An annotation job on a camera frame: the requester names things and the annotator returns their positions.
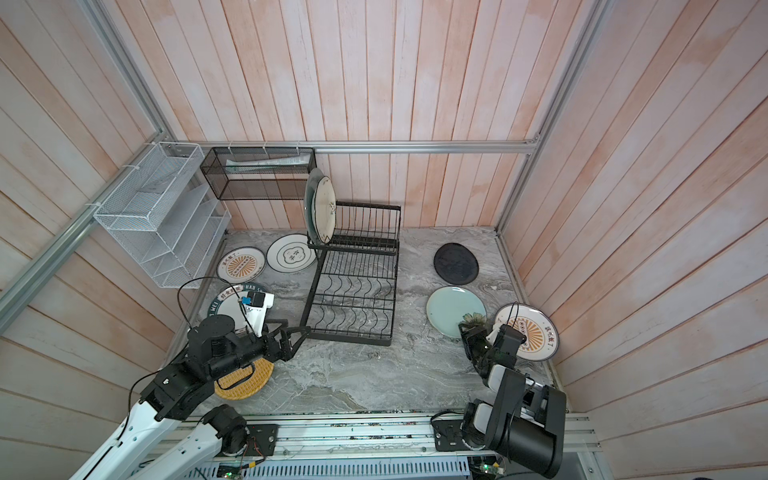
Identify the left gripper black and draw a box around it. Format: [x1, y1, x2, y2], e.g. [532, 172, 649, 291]
[210, 318, 312, 379]

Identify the black wire dish rack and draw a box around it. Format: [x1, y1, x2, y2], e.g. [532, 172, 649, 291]
[301, 201, 401, 346]

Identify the large teal green plate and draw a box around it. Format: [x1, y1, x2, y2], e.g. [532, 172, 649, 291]
[304, 168, 324, 244]

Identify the cream floral plate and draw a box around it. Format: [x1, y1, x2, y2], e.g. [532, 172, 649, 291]
[313, 176, 337, 244]

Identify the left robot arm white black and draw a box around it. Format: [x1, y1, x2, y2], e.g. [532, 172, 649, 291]
[73, 315, 311, 479]

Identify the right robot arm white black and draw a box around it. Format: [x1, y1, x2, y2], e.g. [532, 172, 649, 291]
[459, 322, 566, 479]

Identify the yellow woven round mat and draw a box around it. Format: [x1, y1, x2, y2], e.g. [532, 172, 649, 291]
[214, 359, 274, 400]

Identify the orange sunburst plate right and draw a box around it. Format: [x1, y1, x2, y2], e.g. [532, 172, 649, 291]
[487, 302, 560, 362]

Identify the orange sunburst plate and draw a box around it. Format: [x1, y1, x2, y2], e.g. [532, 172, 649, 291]
[487, 302, 560, 362]
[216, 247, 266, 284]

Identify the light green flower plate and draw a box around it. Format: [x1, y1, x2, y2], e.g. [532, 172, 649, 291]
[426, 286, 487, 339]

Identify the dark green rim plate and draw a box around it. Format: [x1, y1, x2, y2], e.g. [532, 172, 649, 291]
[208, 282, 268, 330]

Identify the orange sunburst plate left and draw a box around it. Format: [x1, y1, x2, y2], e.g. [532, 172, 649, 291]
[216, 247, 266, 284]

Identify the white plate black outline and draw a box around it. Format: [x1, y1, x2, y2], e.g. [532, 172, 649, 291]
[266, 233, 317, 273]

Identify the black round plate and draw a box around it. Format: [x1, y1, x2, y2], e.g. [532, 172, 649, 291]
[433, 242, 479, 285]

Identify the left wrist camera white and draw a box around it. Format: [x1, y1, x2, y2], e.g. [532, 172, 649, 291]
[240, 291, 274, 337]

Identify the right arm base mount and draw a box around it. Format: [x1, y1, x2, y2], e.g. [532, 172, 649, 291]
[430, 408, 491, 452]

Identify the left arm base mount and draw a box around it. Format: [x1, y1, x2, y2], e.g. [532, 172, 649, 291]
[200, 404, 279, 458]

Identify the aluminium front rail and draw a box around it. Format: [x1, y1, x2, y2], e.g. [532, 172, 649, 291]
[139, 411, 602, 461]

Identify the black mesh wall basket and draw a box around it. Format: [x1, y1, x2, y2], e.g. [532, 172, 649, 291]
[201, 146, 316, 201]

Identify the white wire mesh shelf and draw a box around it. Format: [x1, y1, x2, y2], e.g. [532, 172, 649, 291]
[95, 142, 231, 289]

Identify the horizontal aluminium wall rail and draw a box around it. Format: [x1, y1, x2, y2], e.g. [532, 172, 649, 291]
[192, 140, 538, 154]

